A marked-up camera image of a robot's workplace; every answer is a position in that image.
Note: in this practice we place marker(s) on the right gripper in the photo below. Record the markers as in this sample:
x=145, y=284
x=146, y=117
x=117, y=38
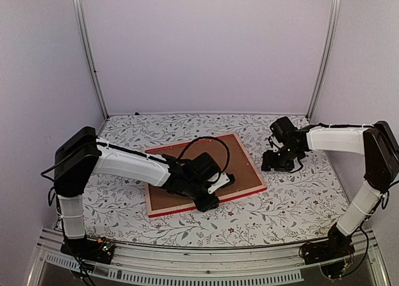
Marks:
x=268, y=162

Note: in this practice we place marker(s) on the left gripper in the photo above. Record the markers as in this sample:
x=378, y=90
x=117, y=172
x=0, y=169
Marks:
x=206, y=206

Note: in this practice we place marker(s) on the brown backing board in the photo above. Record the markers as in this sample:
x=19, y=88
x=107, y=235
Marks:
x=237, y=164

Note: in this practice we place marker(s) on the wooden picture frame red edge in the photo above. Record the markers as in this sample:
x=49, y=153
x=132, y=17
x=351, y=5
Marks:
x=255, y=177

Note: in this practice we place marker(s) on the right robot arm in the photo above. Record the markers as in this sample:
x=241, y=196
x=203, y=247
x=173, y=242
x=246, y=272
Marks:
x=376, y=143

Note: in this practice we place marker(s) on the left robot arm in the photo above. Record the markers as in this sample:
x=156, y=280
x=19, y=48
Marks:
x=85, y=154

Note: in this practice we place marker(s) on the floral patterned table cover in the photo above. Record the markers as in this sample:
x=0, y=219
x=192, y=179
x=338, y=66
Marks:
x=294, y=207

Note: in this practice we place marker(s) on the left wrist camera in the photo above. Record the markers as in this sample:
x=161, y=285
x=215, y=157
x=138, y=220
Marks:
x=204, y=170

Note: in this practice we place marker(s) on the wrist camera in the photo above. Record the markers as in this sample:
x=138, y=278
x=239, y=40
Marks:
x=282, y=129
x=204, y=170

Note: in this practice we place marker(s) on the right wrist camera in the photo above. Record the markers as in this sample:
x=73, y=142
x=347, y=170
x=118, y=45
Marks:
x=282, y=129

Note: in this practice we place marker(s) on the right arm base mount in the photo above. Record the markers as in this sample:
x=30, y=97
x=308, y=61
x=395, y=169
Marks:
x=334, y=255

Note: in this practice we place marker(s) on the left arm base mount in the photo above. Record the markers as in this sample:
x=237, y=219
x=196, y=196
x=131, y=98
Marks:
x=100, y=250

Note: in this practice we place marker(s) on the right aluminium corner post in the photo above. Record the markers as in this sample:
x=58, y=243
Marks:
x=328, y=45

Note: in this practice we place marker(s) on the aluminium corner post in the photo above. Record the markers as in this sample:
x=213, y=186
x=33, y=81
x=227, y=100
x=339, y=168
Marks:
x=328, y=45
x=84, y=37

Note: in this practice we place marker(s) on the front aluminium rail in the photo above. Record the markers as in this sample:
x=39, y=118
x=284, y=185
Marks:
x=140, y=264

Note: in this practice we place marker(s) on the left aluminium corner post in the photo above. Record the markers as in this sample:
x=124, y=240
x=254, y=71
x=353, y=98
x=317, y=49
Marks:
x=84, y=37

